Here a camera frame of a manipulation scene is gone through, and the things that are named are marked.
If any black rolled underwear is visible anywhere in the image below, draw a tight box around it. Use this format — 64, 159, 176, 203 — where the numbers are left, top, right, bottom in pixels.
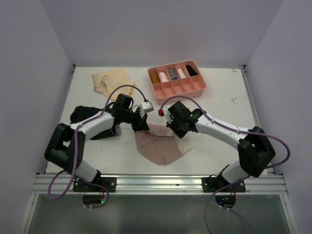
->
186, 65, 198, 77

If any grey rolled underwear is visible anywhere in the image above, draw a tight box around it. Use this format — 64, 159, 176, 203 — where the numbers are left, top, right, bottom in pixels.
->
168, 68, 180, 80

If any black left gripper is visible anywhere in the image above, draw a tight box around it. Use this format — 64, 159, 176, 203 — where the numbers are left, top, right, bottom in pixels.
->
122, 107, 149, 132

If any black underwear orange trim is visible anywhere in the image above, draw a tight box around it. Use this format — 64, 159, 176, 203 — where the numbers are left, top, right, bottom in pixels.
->
70, 105, 122, 141

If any beige underwear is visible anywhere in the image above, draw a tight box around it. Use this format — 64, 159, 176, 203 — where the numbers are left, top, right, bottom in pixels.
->
92, 67, 135, 97

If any right wrist camera red cap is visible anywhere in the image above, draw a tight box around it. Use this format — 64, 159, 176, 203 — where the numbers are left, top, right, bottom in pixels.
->
158, 105, 170, 117

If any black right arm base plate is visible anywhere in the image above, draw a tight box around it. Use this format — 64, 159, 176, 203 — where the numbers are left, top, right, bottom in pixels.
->
201, 164, 246, 193

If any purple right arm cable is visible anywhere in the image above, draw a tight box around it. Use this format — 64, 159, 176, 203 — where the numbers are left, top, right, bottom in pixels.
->
159, 95, 291, 234

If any pink underwear cream waistband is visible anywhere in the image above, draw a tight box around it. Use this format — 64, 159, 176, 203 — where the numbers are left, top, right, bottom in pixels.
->
134, 124, 194, 165

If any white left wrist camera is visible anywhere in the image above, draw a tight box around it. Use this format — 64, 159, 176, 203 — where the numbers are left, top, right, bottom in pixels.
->
139, 101, 154, 116

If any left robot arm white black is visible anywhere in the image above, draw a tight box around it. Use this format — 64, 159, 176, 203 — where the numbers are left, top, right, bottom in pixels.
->
44, 94, 154, 192

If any pink divided organizer tray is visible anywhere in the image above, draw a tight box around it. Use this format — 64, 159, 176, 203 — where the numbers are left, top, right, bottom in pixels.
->
148, 60, 207, 105

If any brown rolled underwear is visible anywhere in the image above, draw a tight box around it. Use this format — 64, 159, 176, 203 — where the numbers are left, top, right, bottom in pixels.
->
150, 73, 160, 84

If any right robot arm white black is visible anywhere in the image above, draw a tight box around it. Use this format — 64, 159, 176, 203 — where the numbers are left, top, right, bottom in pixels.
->
159, 101, 276, 192

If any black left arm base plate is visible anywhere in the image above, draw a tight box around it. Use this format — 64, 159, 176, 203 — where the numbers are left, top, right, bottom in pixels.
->
73, 175, 117, 193

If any aluminium table frame rail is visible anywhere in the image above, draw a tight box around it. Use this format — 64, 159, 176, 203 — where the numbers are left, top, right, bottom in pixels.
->
31, 63, 288, 195

